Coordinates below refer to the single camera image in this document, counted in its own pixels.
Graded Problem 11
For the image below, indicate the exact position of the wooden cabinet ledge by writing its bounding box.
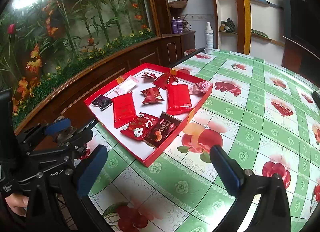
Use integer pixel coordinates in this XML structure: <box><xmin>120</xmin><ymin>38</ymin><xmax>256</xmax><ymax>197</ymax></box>
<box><xmin>14</xmin><ymin>31</ymin><xmax>195</xmax><ymax>135</ymax></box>

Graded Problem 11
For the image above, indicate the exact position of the pink sachet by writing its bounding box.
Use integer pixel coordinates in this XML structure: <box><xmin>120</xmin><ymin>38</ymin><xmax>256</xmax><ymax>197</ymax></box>
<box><xmin>116</xmin><ymin>75</ymin><xmax>139</xmax><ymax>95</ymax></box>

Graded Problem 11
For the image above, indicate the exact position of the dark purple snack packet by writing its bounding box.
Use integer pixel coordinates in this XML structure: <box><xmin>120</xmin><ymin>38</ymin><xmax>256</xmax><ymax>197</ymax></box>
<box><xmin>92</xmin><ymin>95</ymin><xmax>112</xmax><ymax>111</ymax></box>

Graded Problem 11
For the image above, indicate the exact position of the dark chocolate snack packet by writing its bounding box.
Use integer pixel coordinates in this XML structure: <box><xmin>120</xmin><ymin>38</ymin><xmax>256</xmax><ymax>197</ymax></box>
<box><xmin>143</xmin><ymin>112</ymin><xmax>181</xmax><ymax>149</ymax></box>

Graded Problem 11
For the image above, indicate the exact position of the green fruit tablecloth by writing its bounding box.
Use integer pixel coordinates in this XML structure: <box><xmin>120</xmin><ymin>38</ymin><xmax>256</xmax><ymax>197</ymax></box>
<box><xmin>89</xmin><ymin>50</ymin><xmax>319</xmax><ymax>231</ymax></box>

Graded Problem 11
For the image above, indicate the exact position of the black television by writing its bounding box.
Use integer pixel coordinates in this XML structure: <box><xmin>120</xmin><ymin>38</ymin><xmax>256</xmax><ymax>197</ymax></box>
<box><xmin>283</xmin><ymin>0</ymin><xmax>319</xmax><ymax>57</ymax></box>

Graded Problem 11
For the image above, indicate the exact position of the red tissue pack gold text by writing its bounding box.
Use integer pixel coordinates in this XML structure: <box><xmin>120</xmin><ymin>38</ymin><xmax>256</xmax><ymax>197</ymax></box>
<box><xmin>112</xmin><ymin>92</ymin><xmax>138</xmax><ymax>129</ymax></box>

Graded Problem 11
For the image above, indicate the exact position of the red flower snack packet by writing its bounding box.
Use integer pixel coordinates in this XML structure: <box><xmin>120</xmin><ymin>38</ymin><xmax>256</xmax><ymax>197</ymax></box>
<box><xmin>120</xmin><ymin>112</ymin><xmax>159</xmax><ymax>141</ymax></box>

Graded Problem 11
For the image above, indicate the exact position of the white spray bottle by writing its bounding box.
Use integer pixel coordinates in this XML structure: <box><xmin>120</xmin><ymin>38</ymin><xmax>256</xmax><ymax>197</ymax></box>
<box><xmin>204</xmin><ymin>22</ymin><xmax>214</xmax><ymax>55</ymax></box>

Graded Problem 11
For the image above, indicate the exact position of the long red snack pack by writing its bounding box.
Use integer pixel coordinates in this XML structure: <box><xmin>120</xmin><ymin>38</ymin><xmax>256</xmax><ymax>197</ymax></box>
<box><xmin>167</xmin><ymin>84</ymin><xmax>193</xmax><ymax>115</ymax></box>

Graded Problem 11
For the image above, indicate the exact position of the small red candy packet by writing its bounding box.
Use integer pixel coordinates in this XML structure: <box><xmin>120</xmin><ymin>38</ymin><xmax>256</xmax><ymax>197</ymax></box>
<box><xmin>152</xmin><ymin>72</ymin><xmax>178</xmax><ymax>90</ymax></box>

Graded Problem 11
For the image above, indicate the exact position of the red white patterned snack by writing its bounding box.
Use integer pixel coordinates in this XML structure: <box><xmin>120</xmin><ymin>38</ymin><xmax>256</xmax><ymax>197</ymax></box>
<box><xmin>141</xmin><ymin>71</ymin><xmax>157</xmax><ymax>81</ymax></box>

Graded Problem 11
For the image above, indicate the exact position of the pink candy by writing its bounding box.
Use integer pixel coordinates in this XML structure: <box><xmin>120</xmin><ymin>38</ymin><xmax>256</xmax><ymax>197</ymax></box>
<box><xmin>189</xmin><ymin>81</ymin><xmax>211</xmax><ymax>95</ymax></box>

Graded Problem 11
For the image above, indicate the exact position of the red tray box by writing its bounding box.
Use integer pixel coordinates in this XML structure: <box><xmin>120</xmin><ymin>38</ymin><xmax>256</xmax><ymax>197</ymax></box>
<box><xmin>84</xmin><ymin>63</ymin><xmax>213</xmax><ymax>167</ymax></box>

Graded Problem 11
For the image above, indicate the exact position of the dark red candy packet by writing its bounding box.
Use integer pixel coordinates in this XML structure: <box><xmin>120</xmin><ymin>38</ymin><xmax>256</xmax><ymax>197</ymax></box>
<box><xmin>141</xmin><ymin>86</ymin><xmax>164</xmax><ymax>104</ymax></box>

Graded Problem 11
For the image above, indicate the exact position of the left hand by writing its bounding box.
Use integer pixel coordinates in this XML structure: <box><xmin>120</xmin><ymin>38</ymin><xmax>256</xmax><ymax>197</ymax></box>
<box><xmin>5</xmin><ymin>193</ymin><xmax>29</xmax><ymax>216</ymax></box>

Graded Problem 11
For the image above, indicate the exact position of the black remote control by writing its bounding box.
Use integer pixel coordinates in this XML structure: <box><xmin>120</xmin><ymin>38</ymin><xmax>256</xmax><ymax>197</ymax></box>
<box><xmin>311</xmin><ymin>91</ymin><xmax>320</xmax><ymax>109</ymax></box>

